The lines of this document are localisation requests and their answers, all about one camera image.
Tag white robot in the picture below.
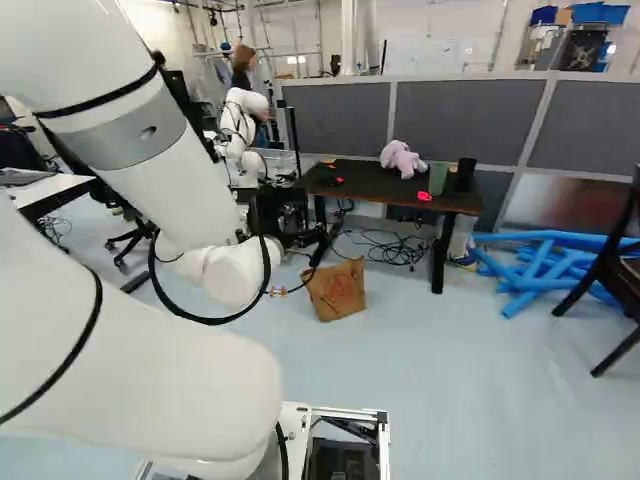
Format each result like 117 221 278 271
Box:
214 86 312 250

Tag dark wooden chair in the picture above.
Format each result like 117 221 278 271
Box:
551 162 640 379

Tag dark table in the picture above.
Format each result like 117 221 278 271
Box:
303 158 485 295

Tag person's legs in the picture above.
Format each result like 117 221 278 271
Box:
446 213 480 272

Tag long blue foam tube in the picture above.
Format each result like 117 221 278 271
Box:
472 230 640 250

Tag person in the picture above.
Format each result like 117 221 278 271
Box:
228 43 275 151

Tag green cup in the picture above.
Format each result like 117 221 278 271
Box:
427 160 450 197

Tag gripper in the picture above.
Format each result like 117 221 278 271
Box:
278 225 331 253

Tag grey partition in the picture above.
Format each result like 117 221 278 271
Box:
273 74 640 234

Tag brown paper bag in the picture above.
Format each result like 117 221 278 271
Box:
299 255 367 323

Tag black office chair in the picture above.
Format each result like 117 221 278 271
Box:
103 197 162 270

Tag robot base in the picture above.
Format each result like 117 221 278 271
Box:
134 399 391 480

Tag pink plush toy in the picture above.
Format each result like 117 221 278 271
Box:
379 139 430 181

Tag black cylinder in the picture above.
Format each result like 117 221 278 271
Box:
456 157 478 193

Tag black floor cables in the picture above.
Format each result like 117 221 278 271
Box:
358 226 437 267

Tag white desk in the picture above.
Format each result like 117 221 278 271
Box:
0 168 100 234

